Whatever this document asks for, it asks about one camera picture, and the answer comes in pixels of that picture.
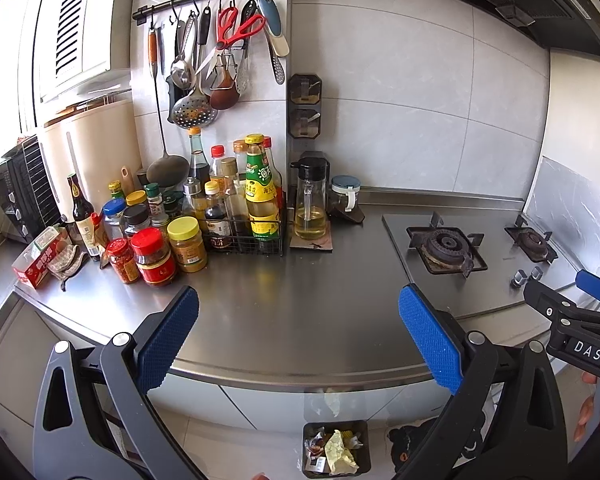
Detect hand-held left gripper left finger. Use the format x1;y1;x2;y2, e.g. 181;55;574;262
32;285;206;480

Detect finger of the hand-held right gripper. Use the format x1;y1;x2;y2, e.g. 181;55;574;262
575;269;600;307
523;280;588;333

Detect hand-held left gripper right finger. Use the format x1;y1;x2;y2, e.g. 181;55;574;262
395;284;568;480

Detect yellow wrapper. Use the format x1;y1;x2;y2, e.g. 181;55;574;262
325;429;360;476

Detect black trash bin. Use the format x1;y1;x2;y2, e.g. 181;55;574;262
301;420;370;477

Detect silver snack wrapper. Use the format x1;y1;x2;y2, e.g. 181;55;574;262
304;435;327;473

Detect person's right hand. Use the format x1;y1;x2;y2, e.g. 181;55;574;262
572;371;600;443

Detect small black pot support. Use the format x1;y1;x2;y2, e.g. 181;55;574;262
505;214;558;263

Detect steel gas stove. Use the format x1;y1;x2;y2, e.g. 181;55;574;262
382;212;581;318

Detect small gas burner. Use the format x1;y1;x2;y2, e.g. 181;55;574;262
520;232;547;256

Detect silver foil splash guard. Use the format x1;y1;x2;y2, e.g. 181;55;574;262
525;155;600;288

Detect red lid sauce jar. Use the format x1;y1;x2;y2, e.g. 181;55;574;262
131;227;177;287

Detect red chili jar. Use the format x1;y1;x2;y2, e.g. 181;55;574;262
105;237;141;285

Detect large gas burner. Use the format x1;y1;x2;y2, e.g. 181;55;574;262
425;235;468;267

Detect yellow lid jar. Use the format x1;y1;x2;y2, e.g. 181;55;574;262
167;216;209;274

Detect gas stove burner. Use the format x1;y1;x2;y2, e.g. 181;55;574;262
406;211;488;278

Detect black bear floor mat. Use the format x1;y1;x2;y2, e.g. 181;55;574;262
387;422;481;477

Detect patterned oven mitt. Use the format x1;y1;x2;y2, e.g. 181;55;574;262
47;244;89;292

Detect black lid jar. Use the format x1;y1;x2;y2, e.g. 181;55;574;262
122;204;151;238

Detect small yellow cap soy bottle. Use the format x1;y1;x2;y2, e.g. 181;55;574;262
203;181;233;250

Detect green cap spice bottle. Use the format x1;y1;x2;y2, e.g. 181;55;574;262
145;182;164;217

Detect steel top small bottle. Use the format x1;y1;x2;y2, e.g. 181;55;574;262
182;177;204;222

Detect tall dark soy sauce bottle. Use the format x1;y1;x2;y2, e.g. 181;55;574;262
66;174;104;262

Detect dark brown stand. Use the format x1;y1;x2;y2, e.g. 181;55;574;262
329;204;367;224

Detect red white carton box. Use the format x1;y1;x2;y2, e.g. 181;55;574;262
12;226;76;289

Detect brown mat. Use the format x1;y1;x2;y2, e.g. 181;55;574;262
289;230;334;252

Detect blue lid glass jar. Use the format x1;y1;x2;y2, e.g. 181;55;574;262
330;175;363;212

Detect green label yellow cap bottle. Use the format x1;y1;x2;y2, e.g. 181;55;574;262
245;134;281;241

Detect red cap clear bottle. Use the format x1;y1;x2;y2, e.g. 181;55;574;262
209;145;229;184

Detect orange cap dark bottle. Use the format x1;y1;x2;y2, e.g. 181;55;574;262
187;127;211;196

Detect glass oil dispenser black lid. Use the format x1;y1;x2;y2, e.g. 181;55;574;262
290;157;331;241

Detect beige tall container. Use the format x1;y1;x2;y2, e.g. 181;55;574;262
36;97;144;221

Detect black toaster oven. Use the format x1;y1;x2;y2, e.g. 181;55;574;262
0;135;63;244

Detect round steel skimmer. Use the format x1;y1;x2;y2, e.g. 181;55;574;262
172;7;220;129

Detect brown ladle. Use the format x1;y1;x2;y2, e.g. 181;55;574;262
209;52;242;111

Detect steel serving spoon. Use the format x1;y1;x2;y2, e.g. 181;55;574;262
170;15;197;89

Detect slotted steel spatula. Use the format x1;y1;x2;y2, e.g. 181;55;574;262
236;0;259;97

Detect narrow slotted steel spoon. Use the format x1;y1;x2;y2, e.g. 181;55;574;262
267;30;287;86

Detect white louvred cabinet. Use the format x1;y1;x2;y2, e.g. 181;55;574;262
32;0;134;107

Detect black wire basket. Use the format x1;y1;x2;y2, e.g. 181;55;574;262
200;187;286;257

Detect wooden handle wok ladle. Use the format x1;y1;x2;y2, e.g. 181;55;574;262
146;27;191;189

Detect red handle scissors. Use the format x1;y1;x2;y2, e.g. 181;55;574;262
195;5;267;77

